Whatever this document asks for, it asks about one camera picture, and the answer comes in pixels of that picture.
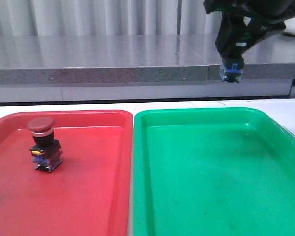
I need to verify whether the red mushroom push button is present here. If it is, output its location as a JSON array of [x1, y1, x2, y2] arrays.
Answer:
[[27, 117, 63, 173]]

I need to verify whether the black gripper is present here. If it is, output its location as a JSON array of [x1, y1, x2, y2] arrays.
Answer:
[[203, 0, 295, 59]]

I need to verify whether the red plastic tray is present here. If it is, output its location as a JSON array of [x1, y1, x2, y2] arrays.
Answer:
[[0, 110, 133, 236]]

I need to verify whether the green plastic tray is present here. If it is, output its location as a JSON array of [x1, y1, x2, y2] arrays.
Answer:
[[133, 107, 295, 236]]

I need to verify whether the grey stone counter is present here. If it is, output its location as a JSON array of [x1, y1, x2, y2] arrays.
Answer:
[[0, 34, 295, 103]]

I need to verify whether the green mushroom push button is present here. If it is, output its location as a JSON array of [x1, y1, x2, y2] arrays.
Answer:
[[219, 57, 244, 83]]

